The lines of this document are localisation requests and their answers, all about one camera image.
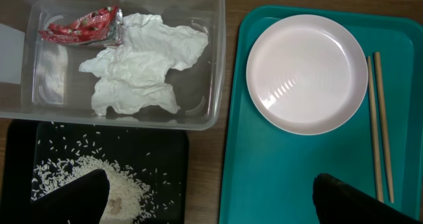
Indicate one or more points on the black tray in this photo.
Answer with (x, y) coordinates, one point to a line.
(20, 149)

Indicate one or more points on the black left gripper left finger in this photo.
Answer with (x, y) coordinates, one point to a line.
(81, 201)

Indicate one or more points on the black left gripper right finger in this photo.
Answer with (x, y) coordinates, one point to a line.
(337, 202)

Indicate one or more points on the rice pile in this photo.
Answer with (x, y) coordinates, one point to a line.
(146, 168)

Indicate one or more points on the wooden chopstick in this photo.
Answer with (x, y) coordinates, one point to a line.
(384, 126)
(374, 133)

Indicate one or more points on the wooden chopstick left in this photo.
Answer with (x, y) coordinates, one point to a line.
(374, 133)

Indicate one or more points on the teal serving tray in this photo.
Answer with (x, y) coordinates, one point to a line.
(268, 173)

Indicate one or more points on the pink plate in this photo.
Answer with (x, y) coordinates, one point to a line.
(307, 74)

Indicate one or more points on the clear plastic bin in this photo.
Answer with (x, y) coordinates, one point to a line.
(41, 80)

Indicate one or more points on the white napkin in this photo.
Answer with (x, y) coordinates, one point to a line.
(132, 76)

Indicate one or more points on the red snack wrapper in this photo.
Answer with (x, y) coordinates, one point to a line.
(100, 28)

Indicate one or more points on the wooden chopstick right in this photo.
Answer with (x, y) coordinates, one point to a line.
(384, 126)

